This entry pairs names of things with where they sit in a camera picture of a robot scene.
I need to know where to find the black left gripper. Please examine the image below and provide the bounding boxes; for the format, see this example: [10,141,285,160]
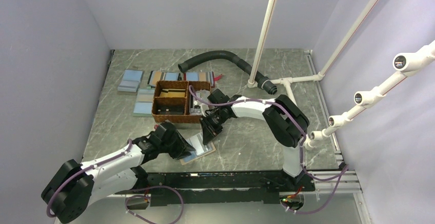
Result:
[160,130,195,160]

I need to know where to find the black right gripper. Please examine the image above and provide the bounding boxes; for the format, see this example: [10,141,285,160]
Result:
[199,108,227,146]

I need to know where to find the tan leather card holder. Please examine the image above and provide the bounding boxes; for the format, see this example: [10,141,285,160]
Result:
[180,133,216,165]

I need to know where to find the blue credit cards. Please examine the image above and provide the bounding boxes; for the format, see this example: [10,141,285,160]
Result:
[187,133,215,159]

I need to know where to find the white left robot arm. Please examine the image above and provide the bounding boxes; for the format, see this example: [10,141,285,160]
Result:
[41,121,195,223]

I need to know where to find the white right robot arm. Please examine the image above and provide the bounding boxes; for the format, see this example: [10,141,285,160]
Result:
[196,89,310,191]

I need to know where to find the grey cards in basket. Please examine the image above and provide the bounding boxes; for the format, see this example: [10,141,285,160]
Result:
[189,90,211,115]

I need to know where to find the row of cards behind basket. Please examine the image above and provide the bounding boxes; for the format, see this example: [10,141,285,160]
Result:
[147,71,223,88]

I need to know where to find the blue card stack far left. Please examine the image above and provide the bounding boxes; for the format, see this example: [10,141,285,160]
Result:
[117,69,144,93]

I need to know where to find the brown woven divided basket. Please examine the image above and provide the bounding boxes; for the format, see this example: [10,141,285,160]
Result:
[151,80,211,124]

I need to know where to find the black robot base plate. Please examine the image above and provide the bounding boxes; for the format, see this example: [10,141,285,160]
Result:
[113,170,315,207]

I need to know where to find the black corrugated hose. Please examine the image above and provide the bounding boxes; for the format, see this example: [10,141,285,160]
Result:
[177,50,278,95]

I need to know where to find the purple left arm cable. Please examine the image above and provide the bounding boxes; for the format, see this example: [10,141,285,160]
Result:
[46,139,184,224]

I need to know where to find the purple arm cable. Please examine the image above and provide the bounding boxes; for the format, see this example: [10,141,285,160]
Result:
[46,139,184,224]
[188,85,349,215]

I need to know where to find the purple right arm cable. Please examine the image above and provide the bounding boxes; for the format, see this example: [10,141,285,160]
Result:
[188,85,349,215]

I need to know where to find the aluminium frame rail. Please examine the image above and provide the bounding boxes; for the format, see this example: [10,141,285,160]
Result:
[105,171,371,223]

